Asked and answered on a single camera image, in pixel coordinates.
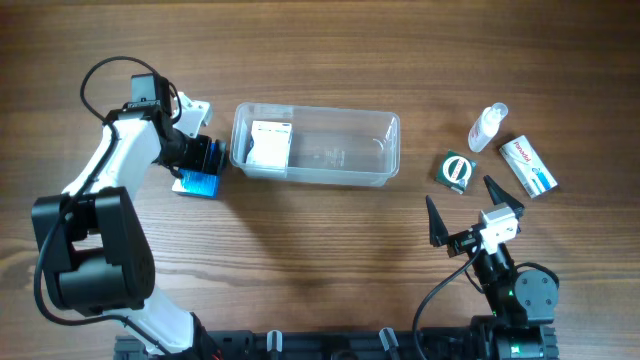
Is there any white medicine box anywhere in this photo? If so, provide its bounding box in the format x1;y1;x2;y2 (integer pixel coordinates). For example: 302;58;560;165
246;121;292;170

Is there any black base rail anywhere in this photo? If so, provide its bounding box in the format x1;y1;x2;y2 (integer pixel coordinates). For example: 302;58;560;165
113;327;559;360

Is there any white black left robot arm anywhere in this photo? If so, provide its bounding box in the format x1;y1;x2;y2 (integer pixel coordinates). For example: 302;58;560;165
32;73;226;359

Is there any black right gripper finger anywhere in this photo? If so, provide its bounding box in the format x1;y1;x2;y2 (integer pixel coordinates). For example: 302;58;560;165
483;175;525;218
425;196;449;247

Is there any white Panadol box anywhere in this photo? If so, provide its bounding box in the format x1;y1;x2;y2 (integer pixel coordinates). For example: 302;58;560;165
499;135;558;198

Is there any green round-logo box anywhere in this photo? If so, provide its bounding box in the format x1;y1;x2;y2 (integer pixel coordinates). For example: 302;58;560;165
435;150;477;194

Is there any clear plastic container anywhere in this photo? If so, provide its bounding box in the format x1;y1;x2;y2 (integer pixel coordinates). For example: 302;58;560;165
230;102;401;187

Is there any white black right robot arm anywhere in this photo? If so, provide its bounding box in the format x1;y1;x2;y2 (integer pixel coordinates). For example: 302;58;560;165
412;176;560;360

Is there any clear dropper bottle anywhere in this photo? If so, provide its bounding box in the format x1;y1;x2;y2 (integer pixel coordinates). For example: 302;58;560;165
468;102;509;153

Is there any blue medicine box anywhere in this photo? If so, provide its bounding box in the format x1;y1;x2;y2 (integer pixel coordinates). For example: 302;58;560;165
171;140;228;199

